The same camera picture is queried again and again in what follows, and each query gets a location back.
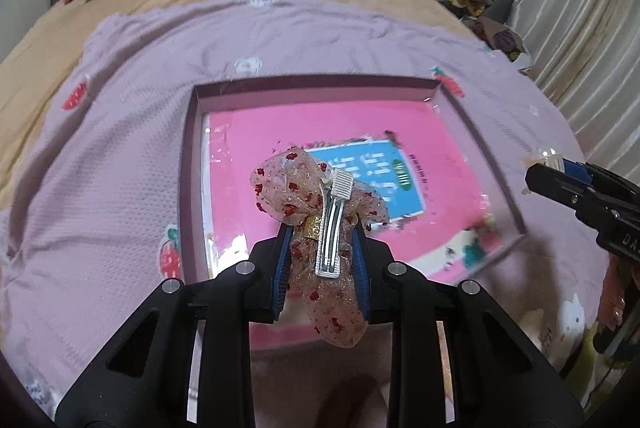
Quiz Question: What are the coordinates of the red dotted bow hair clip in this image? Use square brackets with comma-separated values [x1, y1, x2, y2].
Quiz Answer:
[250, 147, 390, 349]

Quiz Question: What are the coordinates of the right hand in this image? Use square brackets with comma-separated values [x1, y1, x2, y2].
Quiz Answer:
[598, 255, 628, 330]

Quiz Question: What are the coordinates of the lilac strawberry print blanket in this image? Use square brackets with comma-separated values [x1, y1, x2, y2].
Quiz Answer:
[1, 0, 605, 415]

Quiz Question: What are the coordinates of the white striped curtain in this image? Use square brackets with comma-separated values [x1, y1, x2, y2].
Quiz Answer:
[510, 0, 640, 182]

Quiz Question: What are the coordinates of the purple shallow box tray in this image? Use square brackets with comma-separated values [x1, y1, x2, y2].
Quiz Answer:
[179, 74, 526, 284]

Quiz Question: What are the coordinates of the tan bed sheet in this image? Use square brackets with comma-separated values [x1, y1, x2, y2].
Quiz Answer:
[1, 0, 470, 207]

